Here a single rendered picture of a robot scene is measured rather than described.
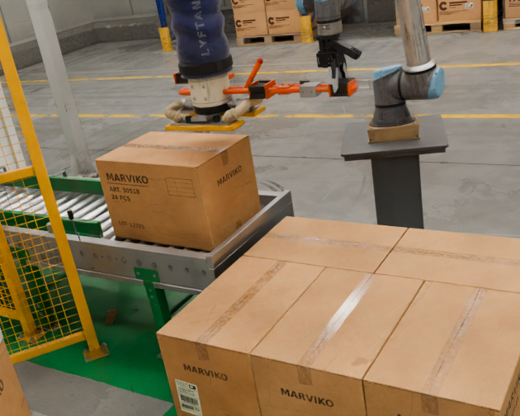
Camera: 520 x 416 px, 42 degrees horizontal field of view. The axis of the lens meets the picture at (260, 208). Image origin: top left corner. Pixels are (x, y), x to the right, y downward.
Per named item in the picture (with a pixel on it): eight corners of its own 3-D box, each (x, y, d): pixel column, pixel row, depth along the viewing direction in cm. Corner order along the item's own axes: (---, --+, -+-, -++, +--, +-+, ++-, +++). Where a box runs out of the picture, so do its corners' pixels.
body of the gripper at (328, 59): (325, 64, 260) (322, 32, 255) (347, 63, 255) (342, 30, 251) (317, 69, 254) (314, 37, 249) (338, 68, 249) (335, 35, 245)
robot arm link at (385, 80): (382, 99, 344) (379, 64, 339) (413, 97, 335) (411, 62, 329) (369, 106, 333) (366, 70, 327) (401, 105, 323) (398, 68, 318)
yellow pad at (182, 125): (164, 130, 287) (162, 120, 285) (177, 123, 295) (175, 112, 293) (233, 131, 270) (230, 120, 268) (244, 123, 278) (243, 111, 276)
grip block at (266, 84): (248, 100, 272) (246, 86, 270) (259, 93, 280) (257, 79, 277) (267, 100, 268) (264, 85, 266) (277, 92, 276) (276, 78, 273)
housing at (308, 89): (300, 97, 262) (298, 87, 261) (306, 92, 268) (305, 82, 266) (315, 97, 259) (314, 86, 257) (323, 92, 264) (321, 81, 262)
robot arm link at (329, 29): (344, 17, 249) (334, 23, 241) (346, 31, 251) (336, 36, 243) (323, 20, 253) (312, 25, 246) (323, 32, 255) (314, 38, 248)
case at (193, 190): (115, 237, 326) (94, 159, 310) (167, 203, 356) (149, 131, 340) (215, 252, 294) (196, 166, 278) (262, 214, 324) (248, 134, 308)
